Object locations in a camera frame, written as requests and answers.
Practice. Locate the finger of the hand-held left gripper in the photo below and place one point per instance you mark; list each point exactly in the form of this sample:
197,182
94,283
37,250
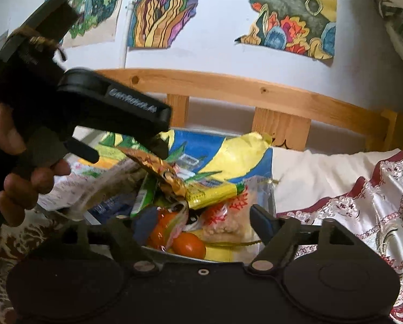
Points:
161,145

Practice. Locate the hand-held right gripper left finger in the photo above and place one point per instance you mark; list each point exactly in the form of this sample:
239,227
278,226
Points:
145,221

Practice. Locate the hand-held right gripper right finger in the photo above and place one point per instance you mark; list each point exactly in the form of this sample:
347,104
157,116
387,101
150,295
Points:
260,219

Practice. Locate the gold snack packet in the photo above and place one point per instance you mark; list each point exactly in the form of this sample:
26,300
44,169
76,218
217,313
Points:
157,168

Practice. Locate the green white sausage stick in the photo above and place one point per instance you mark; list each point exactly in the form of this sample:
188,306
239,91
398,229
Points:
144,195

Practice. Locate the orange tangerine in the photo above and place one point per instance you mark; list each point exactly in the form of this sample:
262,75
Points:
189,246

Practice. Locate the white green label snack packet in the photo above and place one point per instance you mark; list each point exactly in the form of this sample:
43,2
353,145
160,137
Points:
86,185

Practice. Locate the metal tray with colourful drawing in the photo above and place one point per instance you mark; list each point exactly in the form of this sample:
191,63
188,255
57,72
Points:
235,155

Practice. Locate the person's left hand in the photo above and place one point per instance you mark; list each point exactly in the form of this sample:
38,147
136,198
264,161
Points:
9,131

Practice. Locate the orange clear snack packet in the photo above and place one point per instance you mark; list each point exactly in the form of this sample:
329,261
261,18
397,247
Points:
164,226

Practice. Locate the clear red print snack packet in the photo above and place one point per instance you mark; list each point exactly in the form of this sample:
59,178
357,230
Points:
228,219

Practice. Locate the blue snack packet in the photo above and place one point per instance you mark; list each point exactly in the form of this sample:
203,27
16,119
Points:
110,206

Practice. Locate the yellow green snack packet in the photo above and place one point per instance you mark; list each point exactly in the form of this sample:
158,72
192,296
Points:
215,194

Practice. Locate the white pillow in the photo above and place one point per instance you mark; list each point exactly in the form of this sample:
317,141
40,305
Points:
322,175

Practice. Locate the wooden bed headboard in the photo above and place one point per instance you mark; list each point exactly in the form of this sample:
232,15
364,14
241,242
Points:
221,84

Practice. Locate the floral satin blanket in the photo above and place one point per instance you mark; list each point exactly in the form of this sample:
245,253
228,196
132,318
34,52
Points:
373,209

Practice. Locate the pile of dark clothes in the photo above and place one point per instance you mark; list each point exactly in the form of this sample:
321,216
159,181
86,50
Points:
397,6

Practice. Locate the white wall pipe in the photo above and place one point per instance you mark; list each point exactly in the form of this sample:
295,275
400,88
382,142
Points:
123,57

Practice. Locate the green haired figure wall drawing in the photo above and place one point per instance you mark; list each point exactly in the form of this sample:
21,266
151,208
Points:
96,13

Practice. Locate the purple yellow swirl wall drawing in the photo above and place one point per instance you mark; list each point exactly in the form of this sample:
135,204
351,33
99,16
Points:
161,17

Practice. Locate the green hill landscape wall drawing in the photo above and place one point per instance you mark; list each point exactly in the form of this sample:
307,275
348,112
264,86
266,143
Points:
289,17

